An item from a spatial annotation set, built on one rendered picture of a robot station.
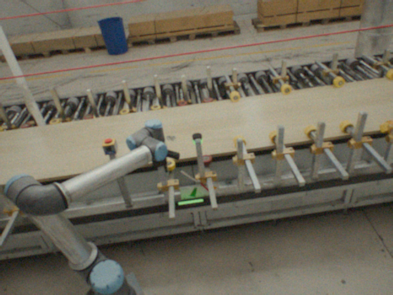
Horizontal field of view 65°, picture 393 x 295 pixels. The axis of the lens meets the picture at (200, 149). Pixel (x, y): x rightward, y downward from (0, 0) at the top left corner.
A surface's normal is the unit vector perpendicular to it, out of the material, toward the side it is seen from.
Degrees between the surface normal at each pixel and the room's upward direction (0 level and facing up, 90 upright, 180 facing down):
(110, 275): 5
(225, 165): 90
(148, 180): 90
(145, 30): 90
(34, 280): 0
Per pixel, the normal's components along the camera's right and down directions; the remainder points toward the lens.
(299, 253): -0.11, -0.80
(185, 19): 0.07, 0.58
